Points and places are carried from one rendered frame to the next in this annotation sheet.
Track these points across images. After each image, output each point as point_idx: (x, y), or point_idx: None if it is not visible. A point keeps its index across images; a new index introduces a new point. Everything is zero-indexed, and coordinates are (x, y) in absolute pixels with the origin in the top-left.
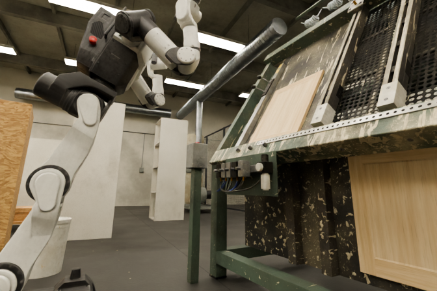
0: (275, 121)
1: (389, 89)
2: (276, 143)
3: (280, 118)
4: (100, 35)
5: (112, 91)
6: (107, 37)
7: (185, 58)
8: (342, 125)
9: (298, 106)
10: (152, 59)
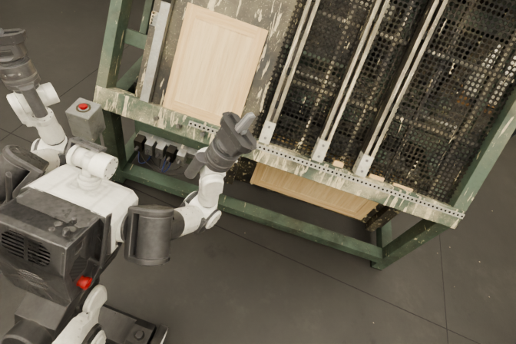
0: (202, 85)
1: (322, 148)
2: None
3: (210, 86)
4: (84, 266)
5: None
6: (90, 255)
7: (213, 223)
8: (284, 157)
9: (236, 83)
10: (39, 114)
